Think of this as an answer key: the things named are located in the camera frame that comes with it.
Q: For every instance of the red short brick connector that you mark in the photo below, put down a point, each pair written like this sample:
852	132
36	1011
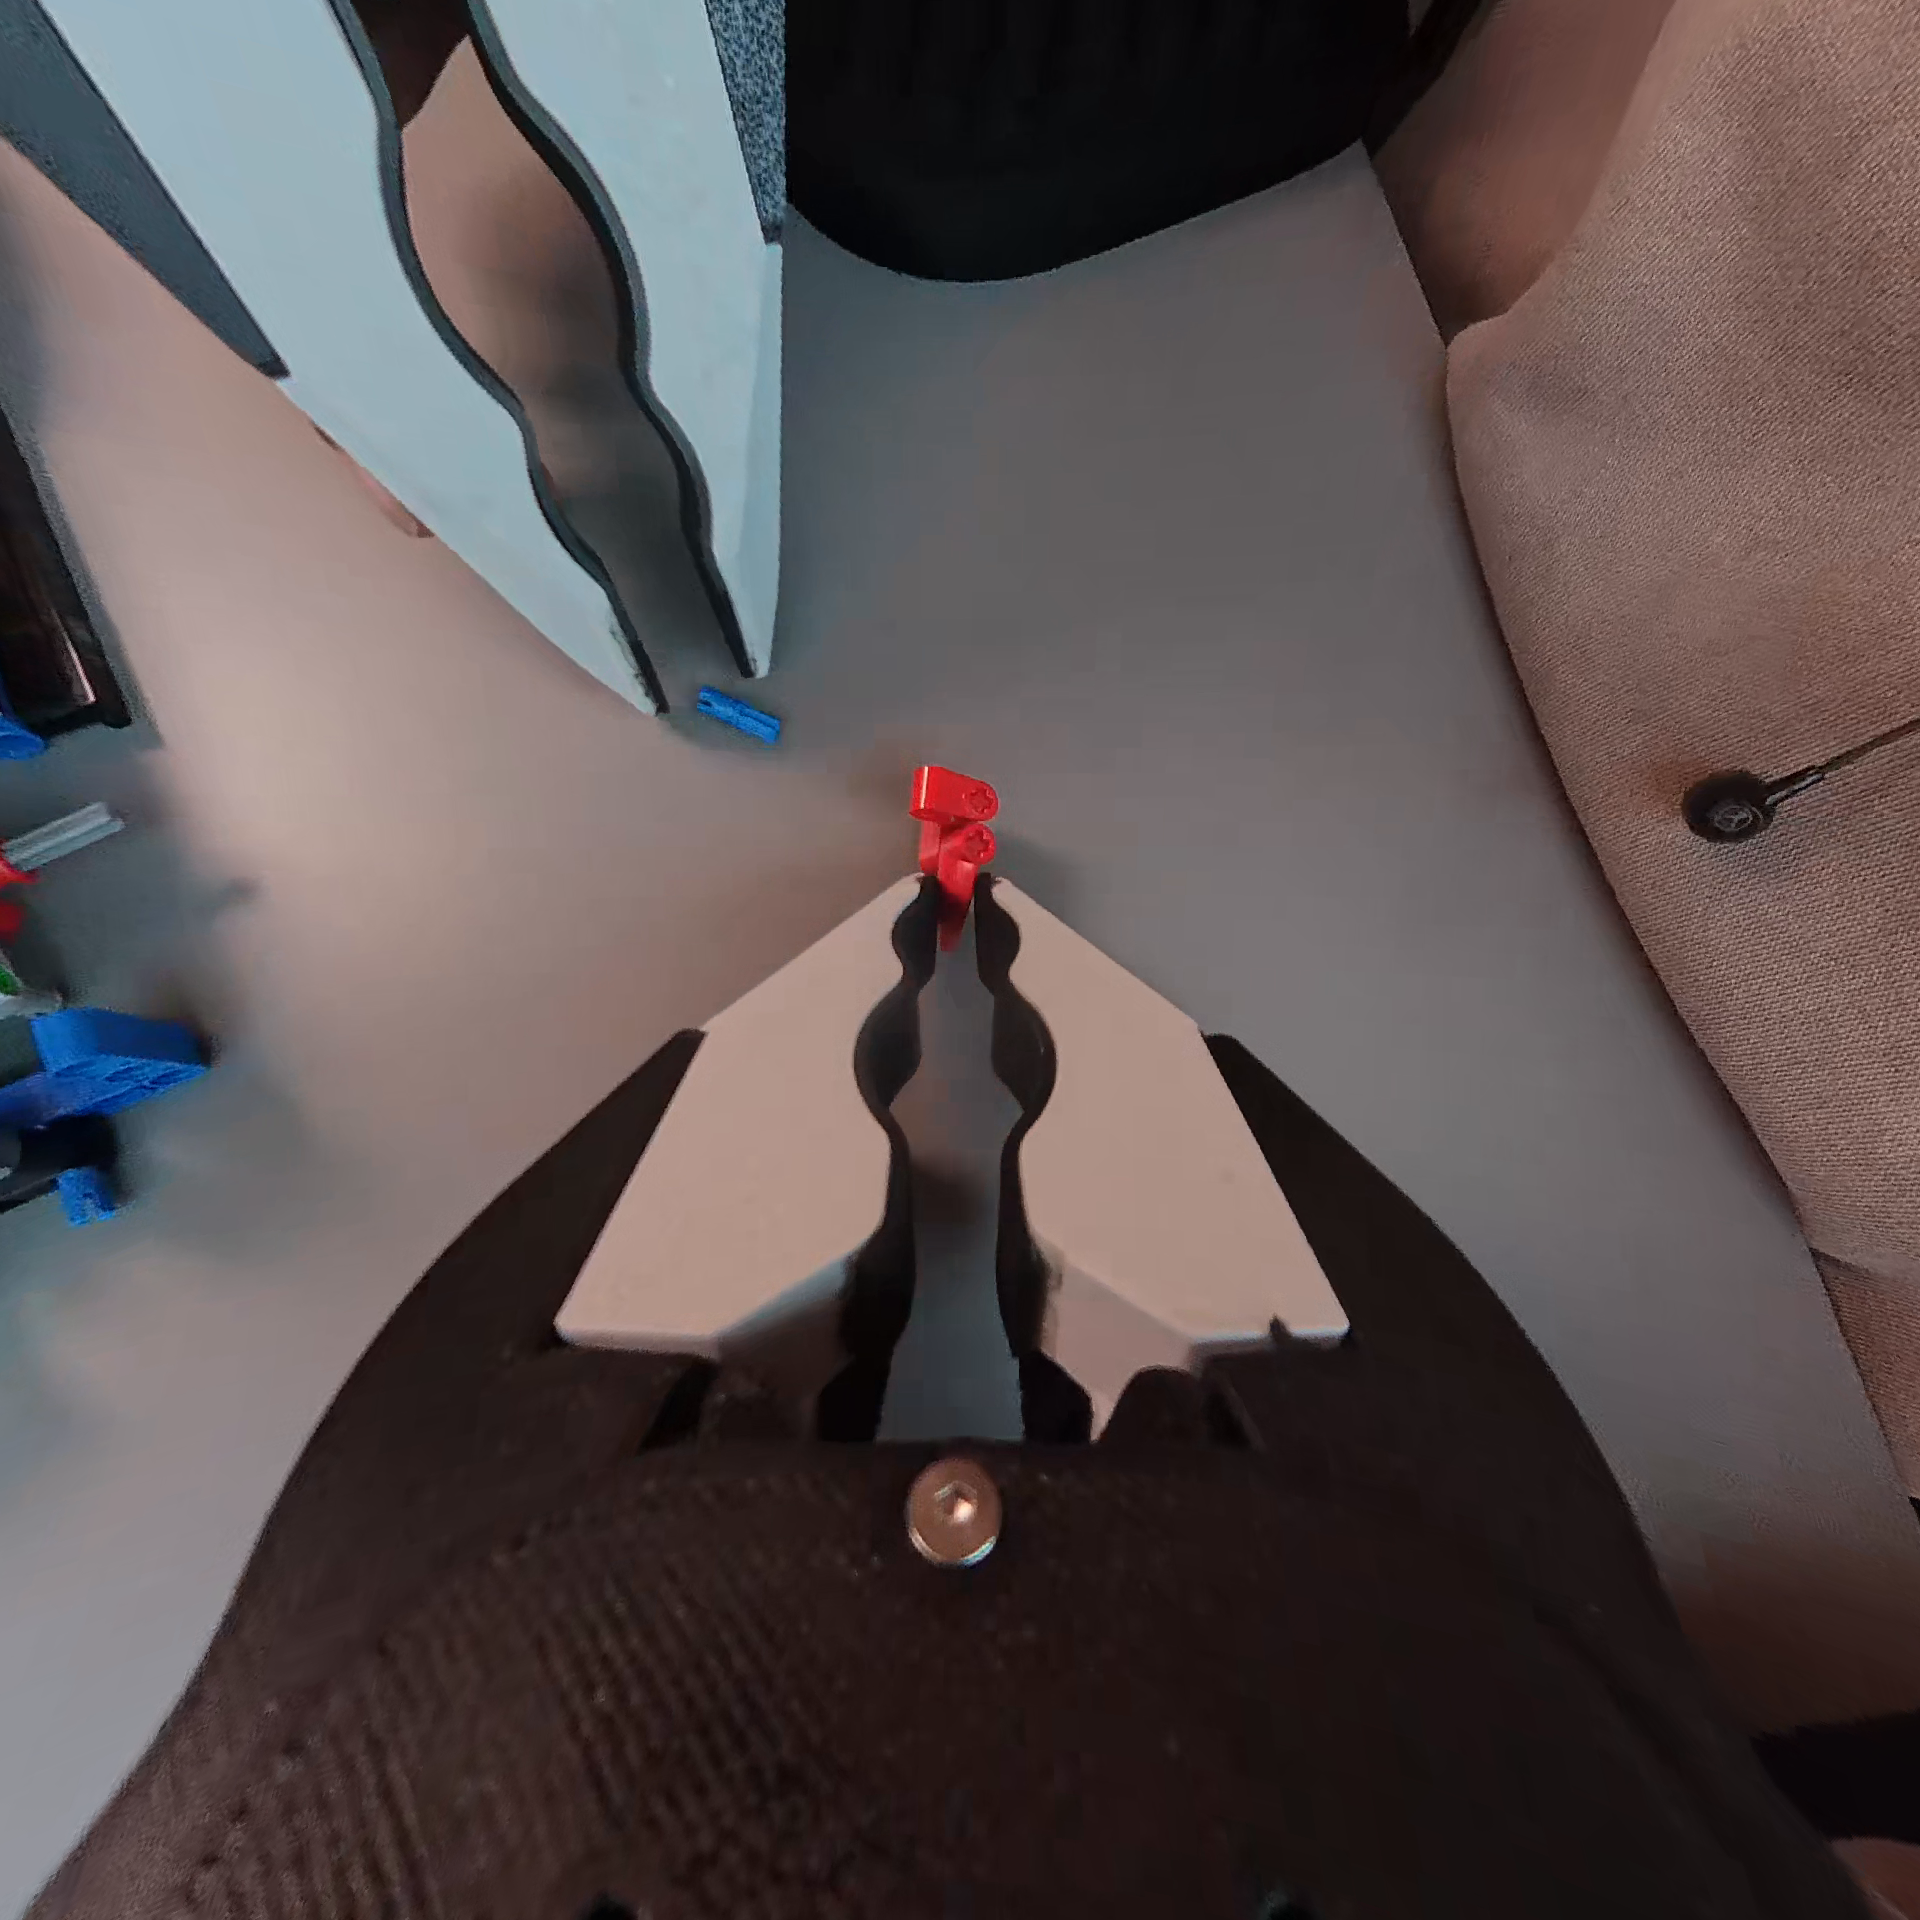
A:
944	790

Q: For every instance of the blue brick pin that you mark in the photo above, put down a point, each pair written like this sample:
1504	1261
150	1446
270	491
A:
739	718

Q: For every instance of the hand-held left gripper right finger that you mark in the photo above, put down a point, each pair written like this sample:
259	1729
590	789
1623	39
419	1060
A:
1187	1186

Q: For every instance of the toy brick race car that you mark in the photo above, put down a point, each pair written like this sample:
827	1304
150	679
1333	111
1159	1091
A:
104	1060

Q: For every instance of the person's beige hoodie torso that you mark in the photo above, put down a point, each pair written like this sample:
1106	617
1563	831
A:
1725	524

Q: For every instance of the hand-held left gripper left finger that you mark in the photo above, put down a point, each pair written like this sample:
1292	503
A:
720	1186

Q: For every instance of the grey desk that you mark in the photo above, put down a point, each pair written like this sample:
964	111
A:
1199	598

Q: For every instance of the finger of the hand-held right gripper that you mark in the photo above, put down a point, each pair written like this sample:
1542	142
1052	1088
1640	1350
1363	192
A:
300	228
689	228

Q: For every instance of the red long brick connector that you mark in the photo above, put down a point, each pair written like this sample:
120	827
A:
962	862

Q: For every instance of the person's right hand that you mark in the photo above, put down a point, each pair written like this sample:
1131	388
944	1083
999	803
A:
509	257

